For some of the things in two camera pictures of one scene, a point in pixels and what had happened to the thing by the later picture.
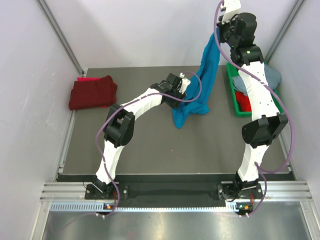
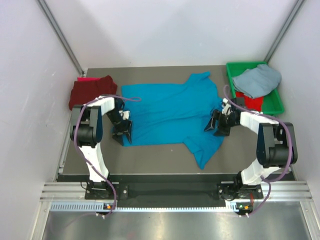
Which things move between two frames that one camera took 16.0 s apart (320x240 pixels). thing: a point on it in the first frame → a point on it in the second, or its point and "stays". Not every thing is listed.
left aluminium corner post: x=48 y=13 stays
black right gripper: x=221 y=26 → x=221 y=131
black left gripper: x=174 y=104 → x=117 y=136
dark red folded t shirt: x=94 y=93 stays
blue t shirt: x=209 y=66 → x=175 y=115
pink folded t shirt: x=89 y=78 stays
